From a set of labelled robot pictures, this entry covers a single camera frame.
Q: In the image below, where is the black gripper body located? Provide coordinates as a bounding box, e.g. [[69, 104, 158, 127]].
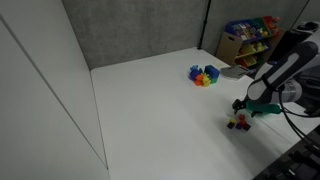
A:
[[240, 96, 251, 109]]

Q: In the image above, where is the green plastic bowl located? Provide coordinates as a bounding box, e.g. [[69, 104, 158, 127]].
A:
[[245, 100, 282, 118]]

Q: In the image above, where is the yellow toy piece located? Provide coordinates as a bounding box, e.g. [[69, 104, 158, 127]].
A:
[[201, 73, 212, 88]]

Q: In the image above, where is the blue open toy box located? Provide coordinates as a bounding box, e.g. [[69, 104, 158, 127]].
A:
[[203, 64, 221, 80]]

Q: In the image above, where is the orange-red toy piece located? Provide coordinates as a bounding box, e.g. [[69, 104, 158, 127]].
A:
[[194, 74, 205, 87]]

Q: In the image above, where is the purple toy piece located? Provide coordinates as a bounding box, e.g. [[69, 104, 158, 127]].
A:
[[188, 69, 202, 81]]

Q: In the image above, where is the yellow storage bin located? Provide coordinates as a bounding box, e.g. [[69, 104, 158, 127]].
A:
[[235, 40, 270, 58]]

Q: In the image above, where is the wooden toy shelf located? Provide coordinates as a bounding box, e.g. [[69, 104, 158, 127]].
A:
[[215, 15, 288, 69]]

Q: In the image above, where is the blue storage bin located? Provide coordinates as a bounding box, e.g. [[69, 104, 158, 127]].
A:
[[225, 20, 265, 42]]

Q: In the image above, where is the red storage bin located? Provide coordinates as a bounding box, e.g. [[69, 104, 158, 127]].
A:
[[262, 15, 282, 34]]

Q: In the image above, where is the black tripod pole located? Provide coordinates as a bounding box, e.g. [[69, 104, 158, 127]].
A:
[[197, 0, 212, 51]]

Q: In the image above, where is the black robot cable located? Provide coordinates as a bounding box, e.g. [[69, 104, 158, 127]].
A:
[[278, 82, 320, 148]]

